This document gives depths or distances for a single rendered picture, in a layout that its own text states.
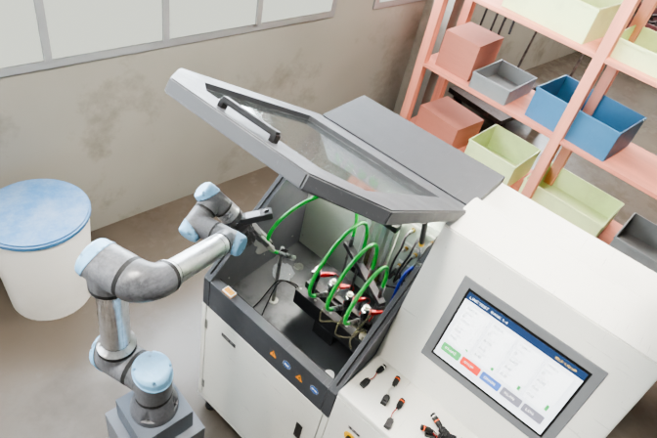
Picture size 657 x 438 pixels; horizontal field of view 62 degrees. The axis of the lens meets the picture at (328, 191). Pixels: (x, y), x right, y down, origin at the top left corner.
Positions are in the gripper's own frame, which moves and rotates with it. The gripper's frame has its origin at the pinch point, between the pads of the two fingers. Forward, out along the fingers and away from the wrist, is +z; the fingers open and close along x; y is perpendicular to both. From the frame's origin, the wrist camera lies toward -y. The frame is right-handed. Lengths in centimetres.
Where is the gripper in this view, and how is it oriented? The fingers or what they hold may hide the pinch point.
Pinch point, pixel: (273, 245)
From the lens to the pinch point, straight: 200.0
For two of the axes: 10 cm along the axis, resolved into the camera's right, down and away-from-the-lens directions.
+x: 2.6, 4.7, -8.4
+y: -7.8, 6.2, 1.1
